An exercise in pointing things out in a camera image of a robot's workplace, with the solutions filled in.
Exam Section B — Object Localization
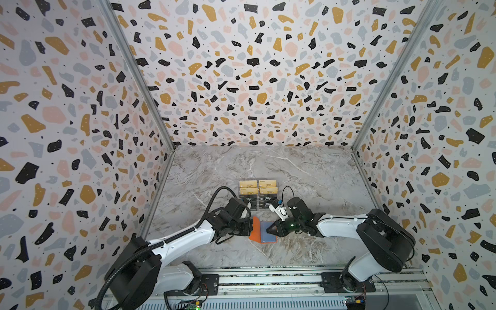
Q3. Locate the orange card holder wallet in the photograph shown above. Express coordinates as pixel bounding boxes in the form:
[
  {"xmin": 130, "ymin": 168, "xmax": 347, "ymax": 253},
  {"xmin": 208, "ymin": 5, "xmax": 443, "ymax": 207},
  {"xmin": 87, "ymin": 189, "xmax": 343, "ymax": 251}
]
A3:
[{"xmin": 249, "ymin": 216, "xmax": 278, "ymax": 244}]

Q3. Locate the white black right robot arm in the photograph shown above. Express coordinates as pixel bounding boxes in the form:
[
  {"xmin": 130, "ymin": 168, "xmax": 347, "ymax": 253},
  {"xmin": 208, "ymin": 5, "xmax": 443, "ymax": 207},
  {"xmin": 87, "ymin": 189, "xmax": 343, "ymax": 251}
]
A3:
[{"xmin": 266, "ymin": 197, "xmax": 415, "ymax": 291}]

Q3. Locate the gold card middle left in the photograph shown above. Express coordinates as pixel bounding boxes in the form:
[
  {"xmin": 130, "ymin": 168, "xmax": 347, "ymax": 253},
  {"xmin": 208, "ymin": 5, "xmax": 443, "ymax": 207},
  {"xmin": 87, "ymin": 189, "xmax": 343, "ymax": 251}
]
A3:
[{"xmin": 240, "ymin": 187, "xmax": 258, "ymax": 196}]

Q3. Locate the clear acrylic card stand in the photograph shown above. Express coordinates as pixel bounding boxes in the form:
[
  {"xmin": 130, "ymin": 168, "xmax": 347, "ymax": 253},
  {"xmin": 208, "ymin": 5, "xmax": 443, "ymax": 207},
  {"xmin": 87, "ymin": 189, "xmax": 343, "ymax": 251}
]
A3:
[{"xmin": 239, "ymin": 180, "xmax": 279, "ymax": 210}]

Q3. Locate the gold card back left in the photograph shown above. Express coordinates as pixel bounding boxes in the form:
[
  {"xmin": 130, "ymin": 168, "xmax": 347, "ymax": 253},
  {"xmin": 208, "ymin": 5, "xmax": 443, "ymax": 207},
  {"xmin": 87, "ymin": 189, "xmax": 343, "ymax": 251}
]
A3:
[{"xmin": 239, "ymin": 180, "xmax": 258, "ymax": 188}]

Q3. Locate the green circuit board left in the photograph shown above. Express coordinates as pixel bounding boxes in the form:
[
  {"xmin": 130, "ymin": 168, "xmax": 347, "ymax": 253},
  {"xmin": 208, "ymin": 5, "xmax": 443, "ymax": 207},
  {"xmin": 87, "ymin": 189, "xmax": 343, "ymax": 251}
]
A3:
[{"xmin": 183, "ymin": 301, "xmax": 202, "ymax": 310}]

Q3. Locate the circuit board right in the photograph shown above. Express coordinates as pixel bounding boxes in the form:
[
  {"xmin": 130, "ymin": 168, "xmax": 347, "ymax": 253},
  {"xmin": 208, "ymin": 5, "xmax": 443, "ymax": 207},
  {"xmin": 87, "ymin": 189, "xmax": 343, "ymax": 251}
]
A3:
[{"xmin": 345, "ymin": 296, "xmax": 366, "ymax": 310}]

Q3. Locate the thin black right camera cable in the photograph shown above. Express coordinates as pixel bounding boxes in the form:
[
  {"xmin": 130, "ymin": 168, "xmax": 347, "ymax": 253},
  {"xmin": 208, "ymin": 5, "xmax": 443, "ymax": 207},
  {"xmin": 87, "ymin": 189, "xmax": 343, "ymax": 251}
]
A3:
[{"xmin": 280, "ymin": 185, "xmax": 296, "ymax": 206}]

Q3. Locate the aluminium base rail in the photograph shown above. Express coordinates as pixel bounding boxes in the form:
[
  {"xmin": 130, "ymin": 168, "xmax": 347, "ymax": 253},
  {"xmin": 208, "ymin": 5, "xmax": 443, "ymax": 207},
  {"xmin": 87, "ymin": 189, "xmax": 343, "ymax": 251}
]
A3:
[{"xmin": 139, "ymin": 263, "xmax": 431, "ymax": 310}]

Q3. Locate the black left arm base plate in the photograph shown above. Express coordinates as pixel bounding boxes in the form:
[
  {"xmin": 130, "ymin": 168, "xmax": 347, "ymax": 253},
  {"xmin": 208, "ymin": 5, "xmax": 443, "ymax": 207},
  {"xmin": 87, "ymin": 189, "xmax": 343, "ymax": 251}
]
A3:
[{"xmin": 167, "ymin": 274, "xmax": 220, "ymax": 298}]

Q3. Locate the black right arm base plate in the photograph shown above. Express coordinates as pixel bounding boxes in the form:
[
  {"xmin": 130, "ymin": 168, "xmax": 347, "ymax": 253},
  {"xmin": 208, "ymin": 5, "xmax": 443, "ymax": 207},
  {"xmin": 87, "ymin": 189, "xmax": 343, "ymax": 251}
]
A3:
[{"xmin": 320, "ymin": 272, "xmax": 376, "ymax": 294}]

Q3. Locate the aluminium corner post right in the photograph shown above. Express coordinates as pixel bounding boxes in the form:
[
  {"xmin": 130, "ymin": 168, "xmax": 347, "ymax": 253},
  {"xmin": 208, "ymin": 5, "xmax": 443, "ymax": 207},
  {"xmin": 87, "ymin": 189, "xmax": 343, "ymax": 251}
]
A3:
[{"xmin": 351, "ymin": 0, "xmax": 444, "ymax": 154}]

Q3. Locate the aluminium corner post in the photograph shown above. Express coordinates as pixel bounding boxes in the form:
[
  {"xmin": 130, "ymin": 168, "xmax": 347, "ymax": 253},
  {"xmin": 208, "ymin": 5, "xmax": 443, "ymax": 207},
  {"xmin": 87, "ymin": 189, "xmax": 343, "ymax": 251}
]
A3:
[
  {"xmin": 351, "ymin": 0, "xmax": 444, "ymax": 154},
  {"xmin": 97, "ymin": 0, "xmax": 174, "ymax": 152}
]

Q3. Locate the aluminium corner post left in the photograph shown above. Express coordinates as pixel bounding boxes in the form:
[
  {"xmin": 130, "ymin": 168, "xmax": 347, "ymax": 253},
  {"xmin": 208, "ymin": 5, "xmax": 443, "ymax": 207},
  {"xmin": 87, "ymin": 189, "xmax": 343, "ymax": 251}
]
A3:
[{"xmin": 97, "ymin": 0, "xmax": 174, "ymax": 152}]

